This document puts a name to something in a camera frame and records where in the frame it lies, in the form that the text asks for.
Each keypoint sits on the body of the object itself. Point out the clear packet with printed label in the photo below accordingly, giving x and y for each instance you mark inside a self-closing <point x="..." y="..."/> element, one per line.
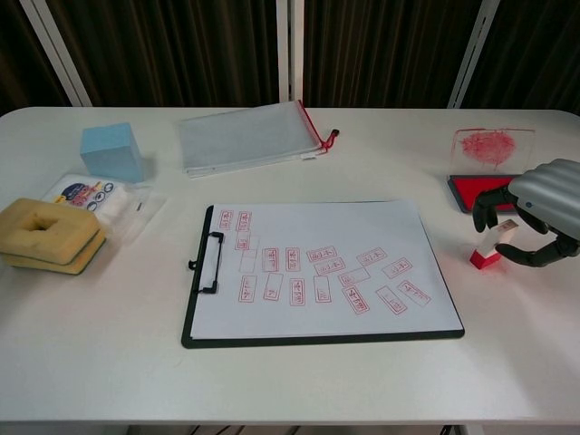
<point x="122" y="208"/>

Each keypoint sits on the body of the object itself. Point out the dark brown pleated curtain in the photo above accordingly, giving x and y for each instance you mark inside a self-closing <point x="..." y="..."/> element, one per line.
<point x="181" y="45"/>

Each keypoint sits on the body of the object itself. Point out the mesh pouch with red zipper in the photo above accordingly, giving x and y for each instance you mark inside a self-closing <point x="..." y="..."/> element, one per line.
<point x="244" y="136"/>

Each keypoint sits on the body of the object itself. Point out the white paper with red stamps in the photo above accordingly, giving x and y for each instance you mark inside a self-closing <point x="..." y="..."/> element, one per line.
<point x="317" y="226"/>

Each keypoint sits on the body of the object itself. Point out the yellow sponge with square hole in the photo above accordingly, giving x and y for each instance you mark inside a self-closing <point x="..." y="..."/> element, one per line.
<point x="68" y="226"/>

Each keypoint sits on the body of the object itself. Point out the yellow sponge with green layer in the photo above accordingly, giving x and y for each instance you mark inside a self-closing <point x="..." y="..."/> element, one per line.
<point x="86" y="263"/>

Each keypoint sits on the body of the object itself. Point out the clear stamp with red base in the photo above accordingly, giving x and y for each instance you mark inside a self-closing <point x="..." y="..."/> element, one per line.
<point x="484" y="261"/>

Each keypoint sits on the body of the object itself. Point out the black clipboard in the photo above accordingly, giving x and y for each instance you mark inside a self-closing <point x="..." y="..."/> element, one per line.
<point x="188" y="326"/>

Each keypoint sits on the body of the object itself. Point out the red ink pad clear lid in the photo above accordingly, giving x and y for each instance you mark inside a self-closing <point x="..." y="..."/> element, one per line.
<point x="480" y="186"/>

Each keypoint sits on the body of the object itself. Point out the light blue foam cube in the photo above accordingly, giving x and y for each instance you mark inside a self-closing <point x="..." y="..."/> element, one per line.
<point x="111" y="154"/>

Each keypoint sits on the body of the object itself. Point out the white metal frame post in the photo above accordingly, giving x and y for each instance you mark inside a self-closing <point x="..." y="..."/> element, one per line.
<point x="472" y="54"/>
<point x="283" y="45"/>
<point x="58" y="54"/>

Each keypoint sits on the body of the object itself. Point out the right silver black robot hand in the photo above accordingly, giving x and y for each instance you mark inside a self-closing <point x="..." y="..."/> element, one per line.
<point x="548" y="190"/>

